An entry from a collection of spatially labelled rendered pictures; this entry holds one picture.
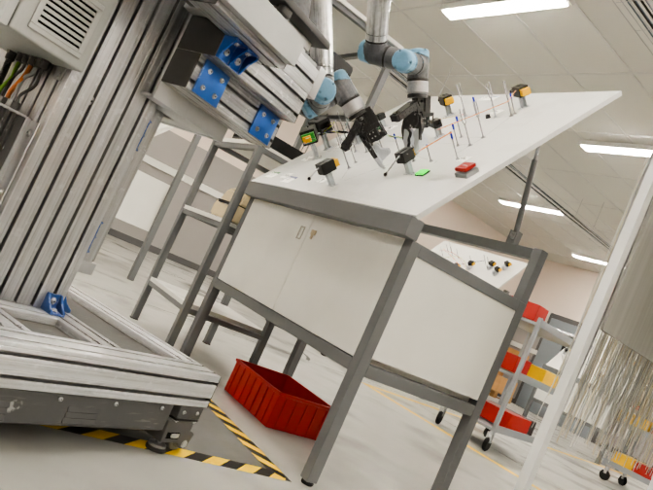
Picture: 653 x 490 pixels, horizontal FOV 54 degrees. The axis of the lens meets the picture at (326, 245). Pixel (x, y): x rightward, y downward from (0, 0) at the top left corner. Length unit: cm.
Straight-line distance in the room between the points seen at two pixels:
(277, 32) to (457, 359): 123
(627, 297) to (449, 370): 60
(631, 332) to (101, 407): 155
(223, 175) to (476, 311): 826
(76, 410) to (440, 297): 115
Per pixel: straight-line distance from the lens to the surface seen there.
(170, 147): 981
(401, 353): 204
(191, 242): 1015
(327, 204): 232
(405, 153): 227
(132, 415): 160
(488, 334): 228
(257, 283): 258
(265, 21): 149
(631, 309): 216
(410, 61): 220
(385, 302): 194
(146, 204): 514
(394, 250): 200
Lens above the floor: 55
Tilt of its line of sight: 4 degrees up
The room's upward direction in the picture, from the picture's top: 24 degrees clockwise
